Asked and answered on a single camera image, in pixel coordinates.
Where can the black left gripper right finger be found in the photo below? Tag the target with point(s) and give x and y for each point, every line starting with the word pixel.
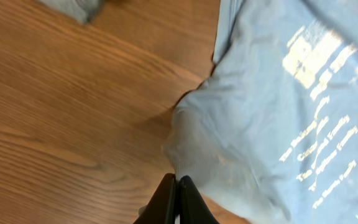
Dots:
pixel 193 208

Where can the light blue printed t-shirt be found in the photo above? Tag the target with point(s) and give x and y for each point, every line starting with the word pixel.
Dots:
pixel 272 134

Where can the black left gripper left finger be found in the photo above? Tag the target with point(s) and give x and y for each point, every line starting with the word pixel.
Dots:
pixel 161 207

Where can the pale blue folded garment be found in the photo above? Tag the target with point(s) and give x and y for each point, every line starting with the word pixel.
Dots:
pixel 82 11

